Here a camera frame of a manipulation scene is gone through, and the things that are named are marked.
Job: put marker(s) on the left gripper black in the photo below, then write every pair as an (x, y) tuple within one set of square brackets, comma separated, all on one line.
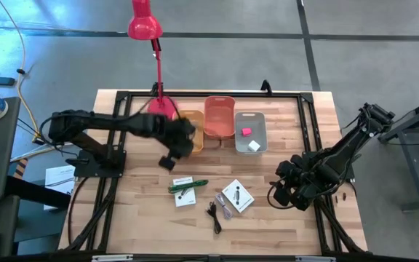
[(176, 136)]

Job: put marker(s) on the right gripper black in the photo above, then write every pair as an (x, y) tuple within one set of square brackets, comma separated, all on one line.
[(300, 182)]

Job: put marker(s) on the white charger cube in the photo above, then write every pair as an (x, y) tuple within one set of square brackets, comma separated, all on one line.
[(254, 146)]

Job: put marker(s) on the white green Acer box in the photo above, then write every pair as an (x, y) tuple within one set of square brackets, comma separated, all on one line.
[(244, 200), (186, 200)]

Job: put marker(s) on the small pink block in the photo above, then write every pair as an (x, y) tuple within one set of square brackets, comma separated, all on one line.
[(246, 131)]

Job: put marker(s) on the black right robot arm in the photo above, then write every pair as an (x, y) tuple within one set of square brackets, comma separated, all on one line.
[(355, 140)]

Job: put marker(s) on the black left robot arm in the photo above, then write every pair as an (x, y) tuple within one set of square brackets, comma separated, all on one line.
[(96, 122)]

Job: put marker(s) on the yellow plastic bin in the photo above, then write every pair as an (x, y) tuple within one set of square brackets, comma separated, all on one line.
[(198, 127)]

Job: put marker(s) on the orange plastic bin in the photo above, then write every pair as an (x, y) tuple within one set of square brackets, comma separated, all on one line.
[(219, 120)]

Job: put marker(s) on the grey plastic bin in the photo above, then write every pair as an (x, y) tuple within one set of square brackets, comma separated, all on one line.
[(242, 122)]

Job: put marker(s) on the black clamp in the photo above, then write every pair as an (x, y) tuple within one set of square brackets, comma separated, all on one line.
[(266, 88)]

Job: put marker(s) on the white paper sheet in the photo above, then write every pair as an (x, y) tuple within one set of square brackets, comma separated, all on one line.
[(58, 176)]

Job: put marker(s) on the red desk lamp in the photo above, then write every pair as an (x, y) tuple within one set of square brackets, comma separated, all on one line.
[(144, 25)]

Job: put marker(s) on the striped hazard marker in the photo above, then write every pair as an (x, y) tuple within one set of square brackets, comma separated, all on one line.
[(20, 168)]

